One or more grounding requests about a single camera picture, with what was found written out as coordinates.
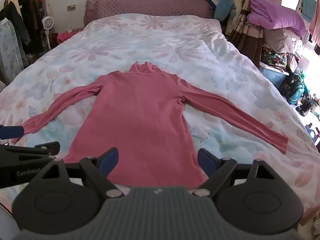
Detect brown patterned curtain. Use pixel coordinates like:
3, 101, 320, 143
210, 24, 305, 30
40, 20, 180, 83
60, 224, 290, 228
228, 0, 264, 67

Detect floral white duvet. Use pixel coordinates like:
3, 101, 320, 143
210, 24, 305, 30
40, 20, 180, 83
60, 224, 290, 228
1, 14, 319, 217

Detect blue storage box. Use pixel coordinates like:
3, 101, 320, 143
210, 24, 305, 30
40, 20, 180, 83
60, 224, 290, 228
259, 63, 289, 88

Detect magenta clothes beside bed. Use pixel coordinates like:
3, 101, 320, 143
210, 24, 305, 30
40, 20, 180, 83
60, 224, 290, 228
57, 28, 83, 44

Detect mauve padded headboard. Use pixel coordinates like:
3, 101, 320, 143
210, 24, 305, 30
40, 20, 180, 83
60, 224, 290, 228
84, 0, 214, 25

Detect teal hanging towel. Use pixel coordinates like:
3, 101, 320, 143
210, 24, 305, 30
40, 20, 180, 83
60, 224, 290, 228
301, 0, 317, 23

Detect dark hanging clothes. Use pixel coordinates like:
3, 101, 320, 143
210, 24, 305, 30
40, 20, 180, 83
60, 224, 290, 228
1, 0, 50, 64

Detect pink turtleneck sweater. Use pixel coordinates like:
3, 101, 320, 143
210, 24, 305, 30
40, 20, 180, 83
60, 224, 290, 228
23, 62, 288, 189

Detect white standing fan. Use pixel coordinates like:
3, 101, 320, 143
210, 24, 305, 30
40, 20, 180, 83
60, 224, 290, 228
42, 16, 54, 50

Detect light floral hanging garment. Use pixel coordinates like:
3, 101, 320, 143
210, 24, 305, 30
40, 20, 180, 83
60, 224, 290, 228
0, 18, 24, 85

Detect wall power socket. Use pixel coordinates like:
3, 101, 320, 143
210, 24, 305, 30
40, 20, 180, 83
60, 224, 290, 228
67, 4, 76, 11

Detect blue clothes pile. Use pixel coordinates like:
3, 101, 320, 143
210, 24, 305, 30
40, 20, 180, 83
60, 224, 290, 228
206, 0, 245, 22

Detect purple folded blanket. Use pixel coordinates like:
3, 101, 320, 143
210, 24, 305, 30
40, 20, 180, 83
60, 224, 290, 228
247, 0, 306, 37

